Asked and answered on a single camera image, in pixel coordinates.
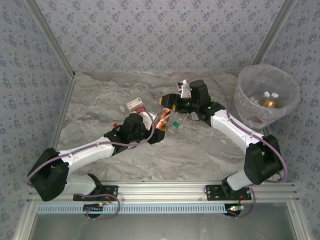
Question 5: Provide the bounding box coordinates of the brown tea bottle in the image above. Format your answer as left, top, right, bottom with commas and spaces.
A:
156, 107, 174, 131

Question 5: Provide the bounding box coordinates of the blue red label bottle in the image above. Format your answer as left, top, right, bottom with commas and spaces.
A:
112, 106, 149, 128

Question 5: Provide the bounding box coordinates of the clear green-cap bottle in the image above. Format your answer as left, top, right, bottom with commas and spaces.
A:
167, 112, 188, 135

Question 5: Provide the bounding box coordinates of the orange red label bottle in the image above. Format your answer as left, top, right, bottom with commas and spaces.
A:
261, 92, 281, 110

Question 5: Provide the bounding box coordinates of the clear plastic bin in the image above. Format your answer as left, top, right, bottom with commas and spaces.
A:
234, 64, 301, 130

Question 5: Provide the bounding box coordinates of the small white red carton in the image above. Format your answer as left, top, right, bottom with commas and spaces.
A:
119, 97, 145, 112

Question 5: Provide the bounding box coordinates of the left small circuit board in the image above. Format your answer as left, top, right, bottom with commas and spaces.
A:
83, 202, 105, 213

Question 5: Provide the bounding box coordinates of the small circuit board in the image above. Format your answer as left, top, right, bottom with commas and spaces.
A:
225, 204, 245, 216
83, 202, 105, 213

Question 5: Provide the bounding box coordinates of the metal lower panel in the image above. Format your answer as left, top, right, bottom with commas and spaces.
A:
13, 201, 310, 240

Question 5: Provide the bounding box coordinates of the right small circuit board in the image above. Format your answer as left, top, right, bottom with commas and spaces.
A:
225, 204, 245, 216

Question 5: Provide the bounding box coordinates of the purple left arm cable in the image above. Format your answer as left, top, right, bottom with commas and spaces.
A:
26, 111, 155, 187

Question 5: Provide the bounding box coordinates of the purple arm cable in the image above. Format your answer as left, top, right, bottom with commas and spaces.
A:
188, 75, 288, 182
26, 111, 155, 187

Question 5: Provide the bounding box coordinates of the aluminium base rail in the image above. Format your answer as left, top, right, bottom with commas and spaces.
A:
27, 180, 301, 203

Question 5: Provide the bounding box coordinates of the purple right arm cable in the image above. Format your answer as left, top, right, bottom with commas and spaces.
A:
188, 75, 288, 182

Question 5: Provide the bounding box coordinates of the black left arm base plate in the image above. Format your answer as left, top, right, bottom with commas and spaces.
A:
72, 184, 119, 202

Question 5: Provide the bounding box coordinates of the aluminium table side rail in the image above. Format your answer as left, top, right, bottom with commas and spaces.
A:
51, 73, 77, 151

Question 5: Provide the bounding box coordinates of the light blue slotted cable duct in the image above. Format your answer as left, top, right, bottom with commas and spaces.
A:
36, 202, 242, 215

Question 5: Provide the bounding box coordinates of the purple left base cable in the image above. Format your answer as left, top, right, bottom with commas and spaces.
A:
74, 191, 121, 221

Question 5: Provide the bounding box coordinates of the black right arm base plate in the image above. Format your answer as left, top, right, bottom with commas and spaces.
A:
204, 184, 253, 203

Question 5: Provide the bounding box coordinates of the aluminium frame post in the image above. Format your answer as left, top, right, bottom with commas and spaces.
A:
251, 0, 299, 66
24, 0, 77, 78

